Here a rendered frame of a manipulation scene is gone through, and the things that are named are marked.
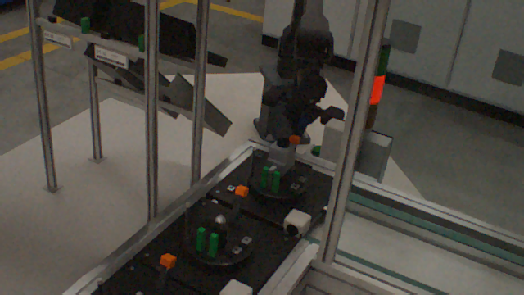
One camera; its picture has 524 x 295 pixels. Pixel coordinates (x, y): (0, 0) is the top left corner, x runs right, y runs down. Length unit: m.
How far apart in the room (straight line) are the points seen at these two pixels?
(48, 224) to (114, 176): 0.24
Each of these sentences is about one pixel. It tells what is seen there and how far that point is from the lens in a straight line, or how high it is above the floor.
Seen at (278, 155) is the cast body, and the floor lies 1.07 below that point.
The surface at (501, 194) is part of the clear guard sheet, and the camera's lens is 0.95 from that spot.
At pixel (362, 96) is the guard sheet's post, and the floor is 1.33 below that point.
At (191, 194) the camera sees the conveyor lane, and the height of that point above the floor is 0.96.
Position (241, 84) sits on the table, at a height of 0.86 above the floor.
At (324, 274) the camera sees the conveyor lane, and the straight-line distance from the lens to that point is 1.15.
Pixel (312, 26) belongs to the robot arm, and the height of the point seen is 1.34.
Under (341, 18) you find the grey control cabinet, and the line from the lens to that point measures 4.40.
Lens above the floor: 1.71
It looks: 32 degrees down
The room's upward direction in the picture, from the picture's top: 7 degrees clockwise
